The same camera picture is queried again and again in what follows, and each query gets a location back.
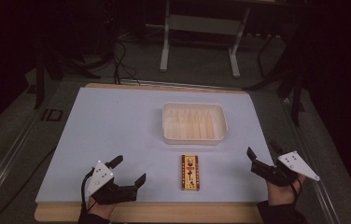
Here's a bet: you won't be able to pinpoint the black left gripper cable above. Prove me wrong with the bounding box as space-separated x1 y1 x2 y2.
80 168 99 213

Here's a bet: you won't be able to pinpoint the white metal stand frame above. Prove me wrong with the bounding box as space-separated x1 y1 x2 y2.
159 0 253 79

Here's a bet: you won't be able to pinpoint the black floor bracket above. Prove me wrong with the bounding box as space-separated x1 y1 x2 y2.
40 108 64 122

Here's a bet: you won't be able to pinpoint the wooden table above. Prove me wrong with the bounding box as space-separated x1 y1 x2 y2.
34 81 264 224

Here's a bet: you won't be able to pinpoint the person's right hand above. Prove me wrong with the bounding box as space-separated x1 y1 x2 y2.
266 174 307 207

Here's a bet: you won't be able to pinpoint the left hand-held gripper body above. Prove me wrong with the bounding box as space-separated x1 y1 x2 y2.
84 160 138 206

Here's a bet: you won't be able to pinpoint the person's left hand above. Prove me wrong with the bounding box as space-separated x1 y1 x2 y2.
86 195 118 219

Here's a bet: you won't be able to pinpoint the black tripod stand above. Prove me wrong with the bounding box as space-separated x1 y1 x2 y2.
244 31 307 128
33 43 103 110

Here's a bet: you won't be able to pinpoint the white plastic tray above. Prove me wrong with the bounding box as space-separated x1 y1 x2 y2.
161 101 229 146

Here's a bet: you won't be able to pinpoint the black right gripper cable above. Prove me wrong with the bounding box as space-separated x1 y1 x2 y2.
289 176 302 199

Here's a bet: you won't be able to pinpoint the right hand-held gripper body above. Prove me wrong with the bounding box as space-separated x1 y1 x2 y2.
250 150 321 188

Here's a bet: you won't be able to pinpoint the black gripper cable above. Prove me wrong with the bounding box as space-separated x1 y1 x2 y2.
80 168 99 213
289 176 302 199

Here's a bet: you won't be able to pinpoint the black floor cables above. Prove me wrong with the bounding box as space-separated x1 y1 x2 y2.
111 39 141 86

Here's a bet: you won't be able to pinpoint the light blue table mat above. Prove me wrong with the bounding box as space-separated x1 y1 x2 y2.
35 86 274 204

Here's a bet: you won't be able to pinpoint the orange patterned packet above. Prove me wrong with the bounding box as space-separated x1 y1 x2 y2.
180 154 201 191

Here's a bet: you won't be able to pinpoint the metal floor rail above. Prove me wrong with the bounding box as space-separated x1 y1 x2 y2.
0 102 51 216
279 95 344 224

